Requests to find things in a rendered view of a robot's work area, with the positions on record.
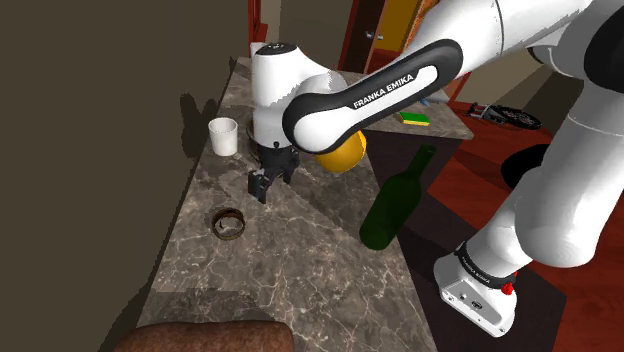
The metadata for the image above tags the white cup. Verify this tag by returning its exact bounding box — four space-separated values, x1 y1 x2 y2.
207 117 240 158

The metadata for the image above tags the green and yellow sponge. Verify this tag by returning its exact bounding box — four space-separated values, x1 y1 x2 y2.
398 111 431 128

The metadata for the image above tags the dark green glass bottle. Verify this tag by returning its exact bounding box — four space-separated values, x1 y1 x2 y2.
359 144 438 252

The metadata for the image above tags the brown ring-shaped bowl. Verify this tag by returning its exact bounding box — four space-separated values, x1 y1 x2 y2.
211 207 246 242

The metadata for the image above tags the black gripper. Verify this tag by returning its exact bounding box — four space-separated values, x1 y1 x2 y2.
247 141 301 205

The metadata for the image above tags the yellow ball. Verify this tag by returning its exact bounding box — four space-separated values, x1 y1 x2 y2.
313 129 368 175

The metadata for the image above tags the black wheeled floor object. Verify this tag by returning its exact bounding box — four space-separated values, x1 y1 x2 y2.
465 101 544 132

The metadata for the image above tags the dark brown door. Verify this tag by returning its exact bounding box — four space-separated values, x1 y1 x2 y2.
342 0 390 75

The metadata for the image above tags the dark robot stand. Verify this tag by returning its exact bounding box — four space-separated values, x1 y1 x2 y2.
395 194 570 352

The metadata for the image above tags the brown bread loaf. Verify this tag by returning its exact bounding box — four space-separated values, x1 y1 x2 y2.
112 320 297 352

